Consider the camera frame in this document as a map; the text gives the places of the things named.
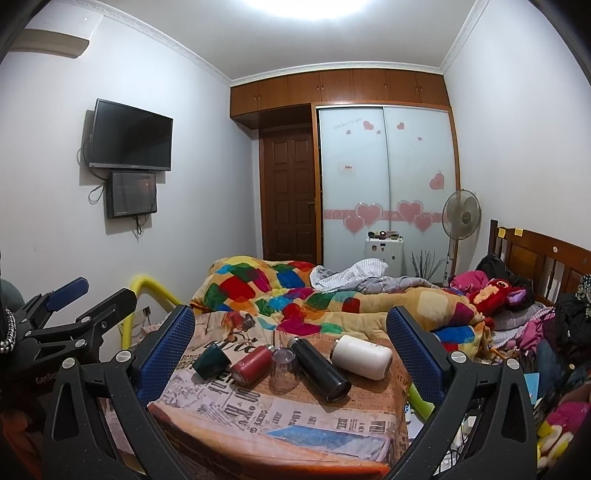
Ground dark green cup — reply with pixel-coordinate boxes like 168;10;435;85
192;343;231;380

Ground clear glass cup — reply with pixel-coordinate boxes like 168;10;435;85
270;347;300;395

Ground newspaper print bed sheet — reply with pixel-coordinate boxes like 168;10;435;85
148;312;410;479

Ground red plush toy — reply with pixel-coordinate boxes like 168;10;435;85
468;279;527;317

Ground red thermos bottle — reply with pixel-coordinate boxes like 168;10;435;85
230;345;274;386

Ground white thermos bottle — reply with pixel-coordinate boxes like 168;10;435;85
331;335;393;381

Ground wooden headboard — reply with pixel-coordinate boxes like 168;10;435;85
488;220;591;306

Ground black thermos bottle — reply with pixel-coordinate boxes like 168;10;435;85
288;337;352;403

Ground colourful patchwork quilt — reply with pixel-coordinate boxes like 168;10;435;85
191;256;492;359

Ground white small cabinet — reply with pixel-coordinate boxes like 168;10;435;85
365;230;404;277

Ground standing electric fan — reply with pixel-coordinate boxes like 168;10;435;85
442;189;482;282

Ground white striped cloth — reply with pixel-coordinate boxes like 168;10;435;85
310;258;388;293

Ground brown wooden door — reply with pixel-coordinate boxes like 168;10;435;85
259;124;317;263

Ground sliding wardrobe with hearts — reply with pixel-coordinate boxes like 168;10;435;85
318;105;457;284

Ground upper wooden cabinets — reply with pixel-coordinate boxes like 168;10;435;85
229;68;450;130

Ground yellow padded bed rail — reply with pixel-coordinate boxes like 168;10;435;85
119;274;184;351

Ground small wall monitor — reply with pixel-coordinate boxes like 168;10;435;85
105;171;157;219

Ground large wall television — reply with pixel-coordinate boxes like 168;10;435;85
87;99;173;171

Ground wall air conditioner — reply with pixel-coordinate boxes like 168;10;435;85
9;29;89;59

